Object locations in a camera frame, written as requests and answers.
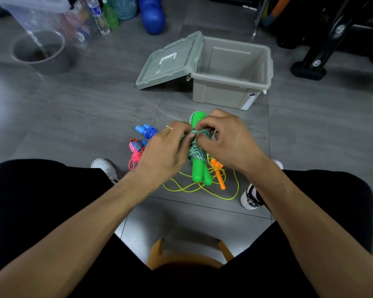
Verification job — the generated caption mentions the white right shoe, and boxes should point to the white right shoe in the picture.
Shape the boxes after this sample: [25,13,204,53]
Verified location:
[240,159,284,211]

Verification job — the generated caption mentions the person's right hand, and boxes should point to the person's right hand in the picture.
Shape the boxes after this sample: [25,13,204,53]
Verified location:
[194,109,268,176]

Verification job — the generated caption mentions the person's right leg black trousers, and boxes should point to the person's right leg black trousers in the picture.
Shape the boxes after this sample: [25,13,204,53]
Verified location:
[223,169,373,298]

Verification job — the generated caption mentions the white left shoe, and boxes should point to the white left shoe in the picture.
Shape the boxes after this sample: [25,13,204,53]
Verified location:
[90,158,120,185]

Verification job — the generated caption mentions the person's right forearm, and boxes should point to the person's right forearm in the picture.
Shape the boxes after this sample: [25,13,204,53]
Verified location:
[248,158,373,298]

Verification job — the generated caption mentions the person's left forearm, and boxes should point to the person's left forearm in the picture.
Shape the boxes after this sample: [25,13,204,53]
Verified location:
[0,170,153,298]

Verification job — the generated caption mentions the hot pink skipping rope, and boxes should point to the hot pink skipping rope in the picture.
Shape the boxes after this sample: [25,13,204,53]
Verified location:
[128,138,146,171]

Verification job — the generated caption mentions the light blue mesh basket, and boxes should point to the light blue mesh basket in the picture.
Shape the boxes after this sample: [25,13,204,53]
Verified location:
[110,0,138,21]

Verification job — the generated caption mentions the orange and green foam stick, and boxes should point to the orange and green foam stick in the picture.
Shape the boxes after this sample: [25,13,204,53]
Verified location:
[261,0,293,27]

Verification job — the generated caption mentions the black dumbbell rack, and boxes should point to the black dumbbell rack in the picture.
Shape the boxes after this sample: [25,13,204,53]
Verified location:
[270,0,373,81]

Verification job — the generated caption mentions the grey plastic storage box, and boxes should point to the grey plastic storage box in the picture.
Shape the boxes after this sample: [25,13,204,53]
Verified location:
[187,36,274,111]

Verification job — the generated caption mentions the person's left leg black trousers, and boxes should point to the person's left leg black trousers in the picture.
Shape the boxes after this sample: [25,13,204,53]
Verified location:
[0,159,162,298]

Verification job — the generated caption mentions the grey-green box lid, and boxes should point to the grey-green box lid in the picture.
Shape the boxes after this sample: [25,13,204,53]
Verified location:
[135,31,205,90]

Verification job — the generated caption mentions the clear plastic lidded bin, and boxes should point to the clear plastic lidded bin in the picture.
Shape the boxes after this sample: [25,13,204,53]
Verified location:
[0,0,97,48]

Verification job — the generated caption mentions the blue-handled jump rope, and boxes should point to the blue-handled jump rope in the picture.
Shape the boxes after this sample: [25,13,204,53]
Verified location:
[135,124,159,140]

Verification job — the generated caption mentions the person's left hand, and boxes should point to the person's left hand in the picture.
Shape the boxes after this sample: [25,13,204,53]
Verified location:
[136,120,196,185]

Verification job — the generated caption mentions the clear water bottle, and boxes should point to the clear water bottle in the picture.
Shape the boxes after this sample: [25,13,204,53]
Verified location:
[87,0,111,36]

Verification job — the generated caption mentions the green-handled braided jump rope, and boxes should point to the green-handled braided jump rope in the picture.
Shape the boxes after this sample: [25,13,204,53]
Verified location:
[180,111,213,187]

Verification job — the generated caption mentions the person's leg black trousers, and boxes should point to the person's leg black trousers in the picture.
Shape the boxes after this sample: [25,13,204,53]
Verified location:
[223,169,373,298]
[0,159,162,298]

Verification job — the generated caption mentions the wooden stool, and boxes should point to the wooden stool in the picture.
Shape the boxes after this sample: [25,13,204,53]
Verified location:
[146,238,235,270]

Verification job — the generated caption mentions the orange-handled yellow jump rope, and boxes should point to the orange-handled yellow jump rope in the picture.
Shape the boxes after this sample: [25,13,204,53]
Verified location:
[162,153,240,201]

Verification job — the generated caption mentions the white shoe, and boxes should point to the white shoe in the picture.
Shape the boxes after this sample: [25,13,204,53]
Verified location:
[90,158,120,185]
[240,159,284,211]

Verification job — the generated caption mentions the grey metal bowl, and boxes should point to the grey metal bowl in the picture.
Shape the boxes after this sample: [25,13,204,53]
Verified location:
[10,30,72,75]

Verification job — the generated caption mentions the green spray bottle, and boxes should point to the green spray bottle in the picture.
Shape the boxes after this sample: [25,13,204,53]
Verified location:
[102,0,120,30]

